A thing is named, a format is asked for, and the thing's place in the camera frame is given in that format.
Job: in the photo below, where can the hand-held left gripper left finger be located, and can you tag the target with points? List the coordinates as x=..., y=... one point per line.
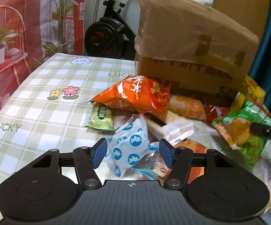
x=100, y=153

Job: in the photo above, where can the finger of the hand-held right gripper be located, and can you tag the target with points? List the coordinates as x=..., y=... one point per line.
x=266, y=130

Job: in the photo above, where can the orange snack bag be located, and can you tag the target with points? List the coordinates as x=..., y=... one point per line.
x=135, y=91

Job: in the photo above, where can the black exercise bike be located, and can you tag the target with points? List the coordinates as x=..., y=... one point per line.
x=102, y=35

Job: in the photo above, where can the brown cardboard box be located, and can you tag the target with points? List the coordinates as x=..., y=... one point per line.
x=184, y=28

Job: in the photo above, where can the green snack bag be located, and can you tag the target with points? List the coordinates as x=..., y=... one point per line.
x=243, y=126

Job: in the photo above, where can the yellow-orange bread packet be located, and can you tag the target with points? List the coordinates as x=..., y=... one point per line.
x=187, y=107

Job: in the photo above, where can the small green snack packet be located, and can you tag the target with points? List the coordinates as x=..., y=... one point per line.
x=101, y=119

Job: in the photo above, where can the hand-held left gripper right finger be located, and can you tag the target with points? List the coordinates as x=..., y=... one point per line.
x=166, y=152

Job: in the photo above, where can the wooden board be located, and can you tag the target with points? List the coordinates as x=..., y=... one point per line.
x=240, y=7

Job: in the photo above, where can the red snack packet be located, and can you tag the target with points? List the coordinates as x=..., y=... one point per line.
x=216, y=113

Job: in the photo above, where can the clear white snack packet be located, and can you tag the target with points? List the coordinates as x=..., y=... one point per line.
x=172, y=126

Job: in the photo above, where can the yellow snack packet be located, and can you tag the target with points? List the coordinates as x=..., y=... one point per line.
x=254, y=89

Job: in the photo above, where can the yellow-green snack packet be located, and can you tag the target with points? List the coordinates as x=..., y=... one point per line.
x=238, y=103

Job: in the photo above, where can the white blue-dotted snack packet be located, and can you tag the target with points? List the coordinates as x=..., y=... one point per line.
x=128, y=145

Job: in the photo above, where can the red printed backdrop cloth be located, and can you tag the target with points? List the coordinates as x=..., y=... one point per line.
x=20, y=28

